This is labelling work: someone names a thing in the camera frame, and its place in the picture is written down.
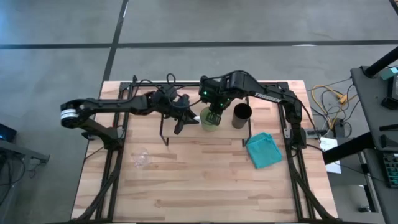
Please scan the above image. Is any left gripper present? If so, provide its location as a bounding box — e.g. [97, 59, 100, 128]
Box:
[151, 90, 200, 135]

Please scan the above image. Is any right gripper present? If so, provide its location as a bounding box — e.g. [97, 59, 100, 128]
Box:
[198, 75, 233, 126]

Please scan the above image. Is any green mug with white handle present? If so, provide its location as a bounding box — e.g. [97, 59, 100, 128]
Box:
[193, 106, 223, 132]

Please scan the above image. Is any tall black cup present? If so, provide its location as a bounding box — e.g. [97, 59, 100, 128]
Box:
[231, 103, 253, 129]

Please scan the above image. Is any clear glass cup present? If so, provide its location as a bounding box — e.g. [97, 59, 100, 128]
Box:
[131, 147, 152, 169]

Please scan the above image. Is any teal cloth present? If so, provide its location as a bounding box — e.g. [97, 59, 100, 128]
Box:
[246, 131, 284, 170]

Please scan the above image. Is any white paper sheet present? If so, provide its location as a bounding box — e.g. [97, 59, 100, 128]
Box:
[319, 136, 342, 174]

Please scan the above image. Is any black beam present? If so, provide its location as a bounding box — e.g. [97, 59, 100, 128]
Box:
[322, 132, 376, 165]

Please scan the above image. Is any grey desk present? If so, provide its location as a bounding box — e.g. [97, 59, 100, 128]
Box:
[350, 65, 398, 224]

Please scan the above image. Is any grey side table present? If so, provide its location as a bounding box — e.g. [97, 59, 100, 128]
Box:
[0, 139, 50, 164]

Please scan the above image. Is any black slanted pole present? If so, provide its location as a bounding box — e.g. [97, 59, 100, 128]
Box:
[363, 45, 398, 78]

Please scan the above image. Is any black desk device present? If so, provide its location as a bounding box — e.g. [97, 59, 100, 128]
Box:
[381, 96, 398, 110]

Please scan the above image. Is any black device with blue light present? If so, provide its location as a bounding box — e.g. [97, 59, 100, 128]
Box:
[0, 123, 17, 143]

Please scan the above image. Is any teal box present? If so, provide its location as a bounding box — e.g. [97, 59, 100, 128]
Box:
[379, 66, 398, 81]

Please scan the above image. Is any black keypad device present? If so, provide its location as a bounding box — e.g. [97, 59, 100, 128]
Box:
[382, 152, 398, 189]

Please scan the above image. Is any black metal rig frame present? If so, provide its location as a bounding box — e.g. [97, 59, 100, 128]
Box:
[67, 74, 340, 224]

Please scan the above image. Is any yellow cable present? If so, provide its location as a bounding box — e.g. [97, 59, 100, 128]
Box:
[310, 83, 358, 130]

